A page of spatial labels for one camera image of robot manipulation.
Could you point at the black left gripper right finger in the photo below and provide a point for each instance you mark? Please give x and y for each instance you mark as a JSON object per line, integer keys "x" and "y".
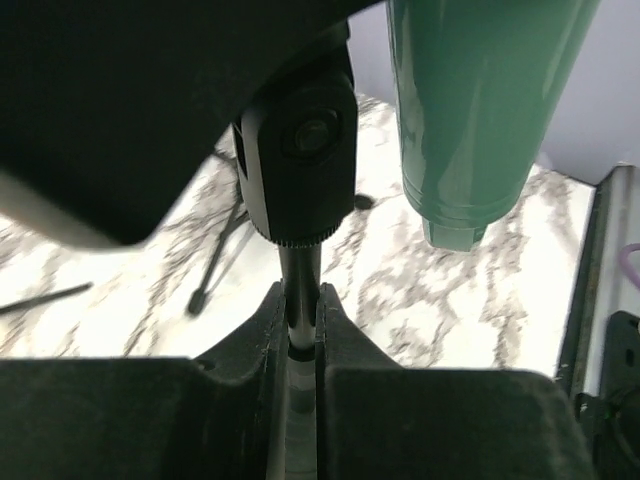
{"x": 379, "y": 420}

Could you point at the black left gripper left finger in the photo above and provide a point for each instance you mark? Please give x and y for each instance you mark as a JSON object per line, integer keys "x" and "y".
{"x": 219, "y": 415}

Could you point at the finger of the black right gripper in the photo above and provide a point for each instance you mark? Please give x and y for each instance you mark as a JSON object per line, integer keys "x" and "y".
{"x": 108, "y": 108}

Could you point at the mint green microphone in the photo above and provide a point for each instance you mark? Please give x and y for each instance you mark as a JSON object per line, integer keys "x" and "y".
{"x": 477, "y": 84}

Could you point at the black round-base microphone stand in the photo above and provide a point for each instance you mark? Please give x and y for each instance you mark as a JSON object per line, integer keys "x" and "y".
{"x": 296, "y": 151}

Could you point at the black hex key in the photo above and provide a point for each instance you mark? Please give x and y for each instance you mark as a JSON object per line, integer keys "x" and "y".
{"x": 36, "y": 301}

